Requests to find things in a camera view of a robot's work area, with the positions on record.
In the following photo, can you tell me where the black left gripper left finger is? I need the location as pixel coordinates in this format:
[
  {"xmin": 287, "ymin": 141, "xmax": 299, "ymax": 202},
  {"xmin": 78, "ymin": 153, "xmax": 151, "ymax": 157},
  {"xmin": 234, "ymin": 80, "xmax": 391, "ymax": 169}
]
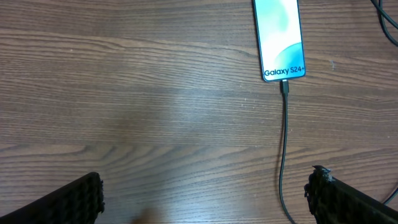
[{"xmin": 1, "ymin": 172, "xmax": 104, "ymax": 224}]

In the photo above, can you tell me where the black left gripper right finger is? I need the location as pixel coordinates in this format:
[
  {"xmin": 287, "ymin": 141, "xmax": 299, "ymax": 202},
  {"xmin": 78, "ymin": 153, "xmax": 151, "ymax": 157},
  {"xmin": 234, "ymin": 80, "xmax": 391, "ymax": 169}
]
[{"xmin": 304, "ymin": 166, "xmax": 397, "ymax": 224}]

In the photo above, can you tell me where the black USB charging cable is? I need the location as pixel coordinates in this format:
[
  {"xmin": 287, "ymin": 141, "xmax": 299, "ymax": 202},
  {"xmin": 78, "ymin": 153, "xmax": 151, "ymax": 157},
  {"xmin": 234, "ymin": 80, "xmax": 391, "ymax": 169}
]
[{"xmin": 278, "ymin": 0, "xmax": 398, "ymax": 224}]

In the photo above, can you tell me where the blue Samsung Galaxy smartphone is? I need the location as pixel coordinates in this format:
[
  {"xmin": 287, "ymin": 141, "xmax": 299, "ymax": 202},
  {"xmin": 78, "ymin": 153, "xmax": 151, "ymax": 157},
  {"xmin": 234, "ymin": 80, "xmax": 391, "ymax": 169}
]
[{"xmin": 253, "ymin": 0, "xmax": 306, "ymax": 82}]

